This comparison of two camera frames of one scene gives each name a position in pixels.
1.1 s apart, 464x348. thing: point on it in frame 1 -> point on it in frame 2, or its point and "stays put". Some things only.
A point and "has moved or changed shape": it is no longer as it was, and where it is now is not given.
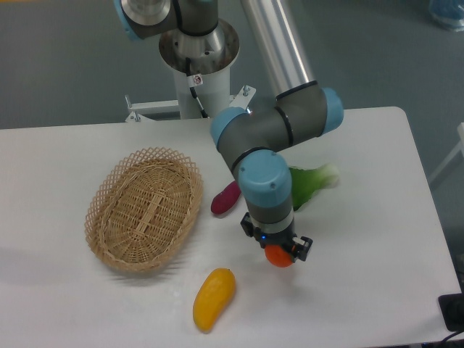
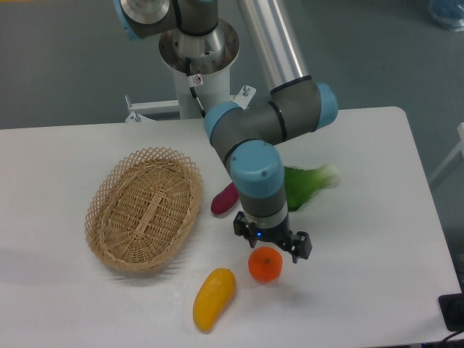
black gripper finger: [300, 247] stays put
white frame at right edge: [457, 149] stays put
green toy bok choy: [305, 183] stays put
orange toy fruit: [278, 256] has moved or changed shape
